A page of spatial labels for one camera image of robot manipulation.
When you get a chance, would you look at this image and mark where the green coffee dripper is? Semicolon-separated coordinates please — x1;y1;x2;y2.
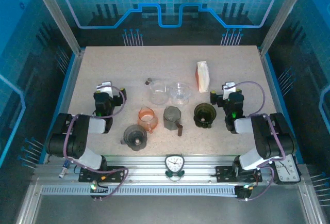
193;102;217;129

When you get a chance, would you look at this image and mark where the orange glass carafe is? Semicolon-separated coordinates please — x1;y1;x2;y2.
137;107;158;134

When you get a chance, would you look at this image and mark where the clear plastic coffee dripper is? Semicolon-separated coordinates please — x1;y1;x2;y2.
169;81;192;105

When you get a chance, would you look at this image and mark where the clear glass carafe wooden handle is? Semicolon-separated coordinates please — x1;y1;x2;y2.
144;78;168;106

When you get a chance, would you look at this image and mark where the grey coffee dripper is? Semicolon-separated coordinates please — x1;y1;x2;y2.
120;124;148;152

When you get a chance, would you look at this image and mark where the grey glass carafe wooden handle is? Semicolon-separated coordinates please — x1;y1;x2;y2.
163;106;184;137

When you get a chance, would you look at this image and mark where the paper filter pack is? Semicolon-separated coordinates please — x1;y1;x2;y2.
194;60;211;94

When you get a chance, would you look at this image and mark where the small white-faced green clock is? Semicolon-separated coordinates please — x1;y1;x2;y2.
164;153;186;182

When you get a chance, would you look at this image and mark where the black rectangular clock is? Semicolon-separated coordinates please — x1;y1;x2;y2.
270;154;303;185

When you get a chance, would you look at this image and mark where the black controller box green light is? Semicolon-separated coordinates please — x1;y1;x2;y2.
234;182;256;201
89;180;110;201

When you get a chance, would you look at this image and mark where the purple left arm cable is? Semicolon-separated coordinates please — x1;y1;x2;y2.
63;85;129;202

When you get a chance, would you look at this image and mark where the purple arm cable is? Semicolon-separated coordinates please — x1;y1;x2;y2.
228;81;287;201
63;85;129;202

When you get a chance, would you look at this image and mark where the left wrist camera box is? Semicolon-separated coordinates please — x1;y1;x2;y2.
96;81;113;93

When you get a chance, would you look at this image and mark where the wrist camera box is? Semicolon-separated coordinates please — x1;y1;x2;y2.
223;81;237;98
96;81;113;93

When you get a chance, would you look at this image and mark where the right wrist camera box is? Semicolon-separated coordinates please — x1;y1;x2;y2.
223;81;237;98

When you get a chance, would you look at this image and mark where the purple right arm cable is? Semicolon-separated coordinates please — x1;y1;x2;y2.
228;81;287;201

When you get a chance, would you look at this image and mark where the blue edged table side rail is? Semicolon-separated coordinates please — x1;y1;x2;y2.
42;48;86;164
258;48;301;164

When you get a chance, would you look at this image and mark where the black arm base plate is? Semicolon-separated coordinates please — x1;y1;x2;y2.
215;165;263;183
78;166;125;183

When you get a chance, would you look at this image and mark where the aluminium front rail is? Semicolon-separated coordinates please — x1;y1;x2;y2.
33;154;305;186

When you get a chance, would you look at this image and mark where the aluminium frame post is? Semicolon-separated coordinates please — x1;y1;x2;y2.
28;0;86;56
258;0;311;56

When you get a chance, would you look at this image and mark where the slotted cable duct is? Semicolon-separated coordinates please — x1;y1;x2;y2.
40;184;239;197

